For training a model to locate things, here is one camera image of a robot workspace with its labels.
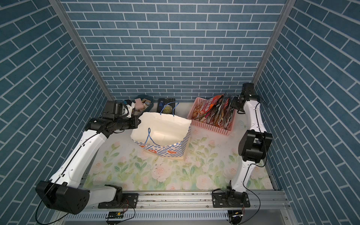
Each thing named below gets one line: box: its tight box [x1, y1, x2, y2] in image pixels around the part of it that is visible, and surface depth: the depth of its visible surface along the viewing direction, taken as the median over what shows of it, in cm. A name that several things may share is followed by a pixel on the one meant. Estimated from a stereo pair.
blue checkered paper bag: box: [130, 102, 192, 162], surface depth 79 cm
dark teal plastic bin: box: [134, 94, 155, 113], surface depth 121 cm
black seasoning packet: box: [225, 100, 234, 130], surface depth 90 cm
